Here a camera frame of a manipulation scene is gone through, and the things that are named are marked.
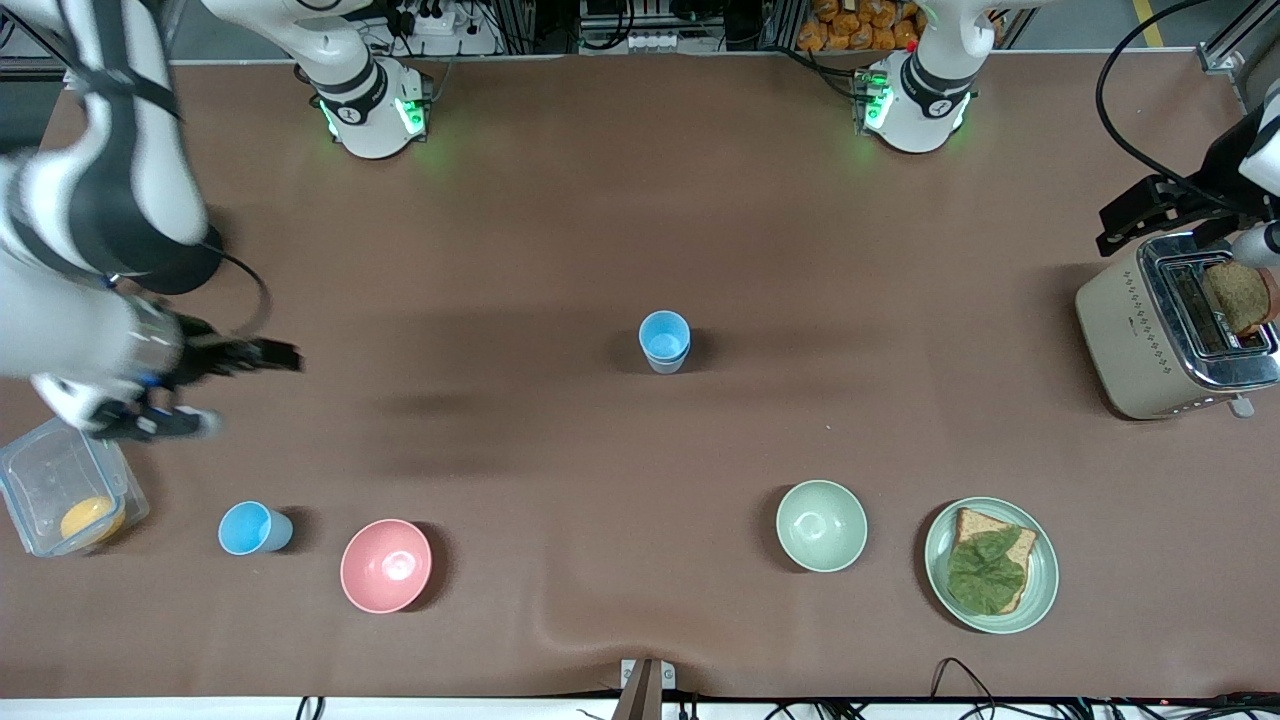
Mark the black looped floor cable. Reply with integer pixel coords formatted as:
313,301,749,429
930,657,994,706

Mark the pale green plate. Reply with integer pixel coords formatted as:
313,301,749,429
923,496,1060,636

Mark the pink bowl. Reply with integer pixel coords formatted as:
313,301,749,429
339,518,434,614

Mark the black pot with blue handle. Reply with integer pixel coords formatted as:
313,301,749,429
148,222,225,297

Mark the green lettuce leaf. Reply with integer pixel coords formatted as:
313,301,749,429
946,527,1030,616

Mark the white power strip with plugs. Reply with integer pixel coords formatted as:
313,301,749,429
385,0,459,38

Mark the brown bread slice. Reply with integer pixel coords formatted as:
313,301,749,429
950,507,1039,615

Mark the aluminium frame post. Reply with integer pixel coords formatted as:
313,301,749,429
1198,5,1280,111

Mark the pale green bowl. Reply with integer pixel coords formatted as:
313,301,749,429
775,480,869,574

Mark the bag of orange buns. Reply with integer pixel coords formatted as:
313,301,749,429
796,0,922,53

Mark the beige and chrome toaster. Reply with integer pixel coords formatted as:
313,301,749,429
1075,232,1280,422

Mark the orange food piece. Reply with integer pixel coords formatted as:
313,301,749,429
59,496,127,547

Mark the brown toast slice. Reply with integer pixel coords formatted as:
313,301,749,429
1203,260,1279,338

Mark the clear plastic food container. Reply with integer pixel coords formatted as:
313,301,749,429
0,415,151,558

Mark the metal table bracket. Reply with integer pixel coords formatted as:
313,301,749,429
619,657,677,720

